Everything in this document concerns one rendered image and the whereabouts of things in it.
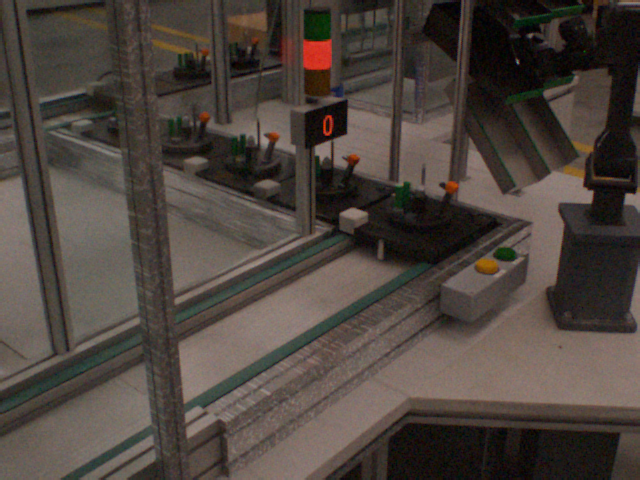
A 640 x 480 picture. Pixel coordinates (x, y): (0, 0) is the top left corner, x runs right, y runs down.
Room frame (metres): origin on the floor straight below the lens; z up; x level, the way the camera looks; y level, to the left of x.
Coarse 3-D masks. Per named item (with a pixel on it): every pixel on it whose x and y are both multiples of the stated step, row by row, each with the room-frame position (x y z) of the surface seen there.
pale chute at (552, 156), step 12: (516, 108) 1.88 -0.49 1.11; (528, 108) 1.90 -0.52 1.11; (540, 108) 1.89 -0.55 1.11; (528, 120) 1.87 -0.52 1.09; (540, 120) 1.89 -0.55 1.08; (552, 120) 1.86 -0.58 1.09; (540, 132) 1.86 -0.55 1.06; (552, 132) 1.86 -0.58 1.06; (564, 132) 1.83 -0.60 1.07; (540, 144) 1.83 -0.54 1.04; (552, 144) 1.85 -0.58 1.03; (564, 144) 1.83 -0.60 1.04; (552, 156) 1.82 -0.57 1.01; (564, 156) 1.83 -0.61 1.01; (576, 156) 1.80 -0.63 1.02; (552, 168) 1.79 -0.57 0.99
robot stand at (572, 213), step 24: (576, 216) 1.35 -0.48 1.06; (624, 216) 1.35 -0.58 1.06; (576, 240) 1.27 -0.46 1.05; (600, 240) 1.27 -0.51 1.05; (624, 240) 1.26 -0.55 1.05; (576, 264) 1.29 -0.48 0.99; (600, 264) 1.28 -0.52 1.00; (624, 264) 1.27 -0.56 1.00; (552, 288) 1.40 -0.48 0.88; (576, 288) 1.29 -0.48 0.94; (600, 288) 1.28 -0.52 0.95; (624, 288) 1.27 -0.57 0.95; (576, 312) 1.28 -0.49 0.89; (600, 312) 1.27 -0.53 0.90; (624, 312) 1.28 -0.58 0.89
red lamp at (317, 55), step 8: (304, 40) 1.47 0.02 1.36; (304, 48) 1.46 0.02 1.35; (312, 48) 1.45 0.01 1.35; (320, 48) 1.45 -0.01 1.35; (328, 48) 1.46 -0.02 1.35; (304, 56) 1.46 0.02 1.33; (312, 56) 1.45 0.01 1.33; (320, 56) 1.45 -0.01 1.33; (328, 56) 1.46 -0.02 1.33; (304, 64) 1.46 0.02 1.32; (312, 64) 1.45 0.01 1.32; (320, 64) 1.45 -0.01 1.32; (328, 64) 1.46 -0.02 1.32
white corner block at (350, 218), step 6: (348, 210) 1.54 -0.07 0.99; (354, 210) 1.54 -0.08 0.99; (360, 210) 1.54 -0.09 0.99; (342, 216) 1.52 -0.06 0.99; (348, 216) 1.51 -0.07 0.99; (354, 216) 1.51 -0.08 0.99; (360, 216) 1.51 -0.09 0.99; (366, 216) 1.52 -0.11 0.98; (342, 222) 1.52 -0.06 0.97; (348, 222) 1.51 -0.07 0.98; (354, 222) 1.50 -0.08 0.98; (360, 222) 1.51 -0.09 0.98; (342, 228) 1.52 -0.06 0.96; (348, 228) 1.51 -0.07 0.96
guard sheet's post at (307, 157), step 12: (300, 0) 1.48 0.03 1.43; (312, 0) 1.49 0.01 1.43; (300, 12) 1.48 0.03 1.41; (300, 24) 1.48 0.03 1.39; (300, 36) 1.48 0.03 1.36; (300, 48) 1.48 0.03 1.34; (300, 60) 1.48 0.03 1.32; (300, 72) 1.48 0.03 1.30; (300, 84) 1.49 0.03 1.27; (300, 96) 1.49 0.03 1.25; (312, 156) 1.48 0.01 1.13; (312, 168) 1.48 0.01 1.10; (312, 180) 1.48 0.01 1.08; (312, 192) 1.48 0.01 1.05; (312, 204) 1.48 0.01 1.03; (312, 216) 1.48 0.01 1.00; (312, 228) 1.48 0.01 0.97
